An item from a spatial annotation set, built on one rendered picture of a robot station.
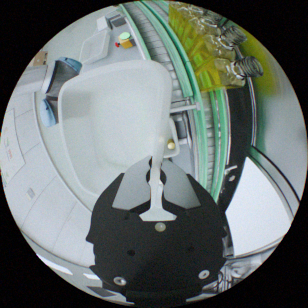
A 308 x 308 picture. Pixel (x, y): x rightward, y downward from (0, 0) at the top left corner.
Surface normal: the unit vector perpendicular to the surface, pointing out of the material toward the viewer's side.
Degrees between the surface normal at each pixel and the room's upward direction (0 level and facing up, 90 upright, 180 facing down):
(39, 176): 90
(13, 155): 90
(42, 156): 90
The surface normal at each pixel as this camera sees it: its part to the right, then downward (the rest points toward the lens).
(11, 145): 0.96, -0.19
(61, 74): 0.90, 0.44
